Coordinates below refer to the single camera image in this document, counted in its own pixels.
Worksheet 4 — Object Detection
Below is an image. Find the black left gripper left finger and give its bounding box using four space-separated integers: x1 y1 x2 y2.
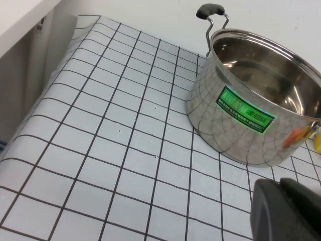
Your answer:
250 178 309 241

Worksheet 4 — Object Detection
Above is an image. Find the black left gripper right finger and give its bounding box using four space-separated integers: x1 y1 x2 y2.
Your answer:
279 177 321 241

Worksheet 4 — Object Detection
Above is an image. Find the steel pot green label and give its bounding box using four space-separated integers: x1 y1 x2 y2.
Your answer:
185 4 321 168

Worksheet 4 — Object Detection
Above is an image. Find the yellow rubber duck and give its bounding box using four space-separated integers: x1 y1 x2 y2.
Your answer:
312 132 321 152

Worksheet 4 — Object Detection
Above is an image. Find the white black grid mat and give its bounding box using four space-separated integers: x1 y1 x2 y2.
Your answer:
0 15 321 241

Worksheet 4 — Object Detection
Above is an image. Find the white side table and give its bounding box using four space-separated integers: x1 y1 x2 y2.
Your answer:
0 0 79 151

